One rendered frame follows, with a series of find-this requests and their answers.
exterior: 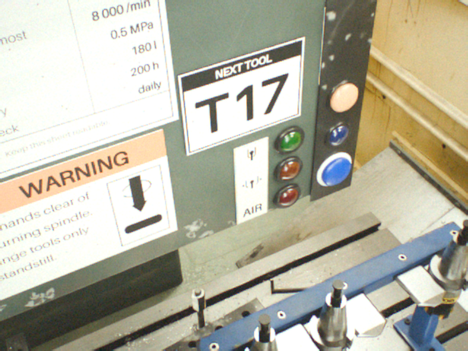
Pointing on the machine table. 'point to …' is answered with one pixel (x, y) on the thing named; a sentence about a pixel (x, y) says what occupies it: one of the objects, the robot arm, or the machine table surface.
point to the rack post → (419, 330)
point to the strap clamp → (18, 343)
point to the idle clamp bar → (216, 326)
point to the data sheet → (80, 76)
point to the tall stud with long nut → (199, 306)
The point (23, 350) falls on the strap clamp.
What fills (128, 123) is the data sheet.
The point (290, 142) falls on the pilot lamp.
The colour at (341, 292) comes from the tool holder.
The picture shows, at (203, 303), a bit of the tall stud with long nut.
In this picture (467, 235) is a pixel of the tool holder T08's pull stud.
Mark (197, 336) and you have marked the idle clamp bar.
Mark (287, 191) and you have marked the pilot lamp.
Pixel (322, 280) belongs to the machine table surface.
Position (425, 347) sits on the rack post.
